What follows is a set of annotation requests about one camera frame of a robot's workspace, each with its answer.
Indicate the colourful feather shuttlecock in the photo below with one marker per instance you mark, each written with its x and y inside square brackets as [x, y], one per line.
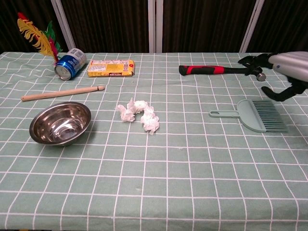
[39, 39]

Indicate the white aluminium partition post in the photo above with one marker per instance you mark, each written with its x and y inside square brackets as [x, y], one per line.
[63, 26]
[155, 26]
[251, 26]

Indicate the blue drink can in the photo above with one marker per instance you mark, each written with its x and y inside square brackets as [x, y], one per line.
[69, 65]

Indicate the wooden stick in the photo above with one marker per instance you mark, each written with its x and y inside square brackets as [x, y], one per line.
[62, 93]

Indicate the green plastic hand brush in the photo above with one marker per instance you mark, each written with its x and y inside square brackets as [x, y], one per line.
[252, 115]

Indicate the stainless steel bowl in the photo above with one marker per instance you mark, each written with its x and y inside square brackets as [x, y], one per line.
[60, 124]

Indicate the green white checked tablecloth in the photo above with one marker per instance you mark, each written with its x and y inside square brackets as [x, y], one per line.
[144, 180]

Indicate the yellow snack packet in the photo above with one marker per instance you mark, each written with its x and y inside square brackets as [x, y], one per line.
[110, 68]

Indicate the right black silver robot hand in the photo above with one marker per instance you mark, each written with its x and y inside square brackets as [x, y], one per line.
[291, 65]

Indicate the red black claw hammer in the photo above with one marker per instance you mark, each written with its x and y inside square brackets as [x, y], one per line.
[204, 69]

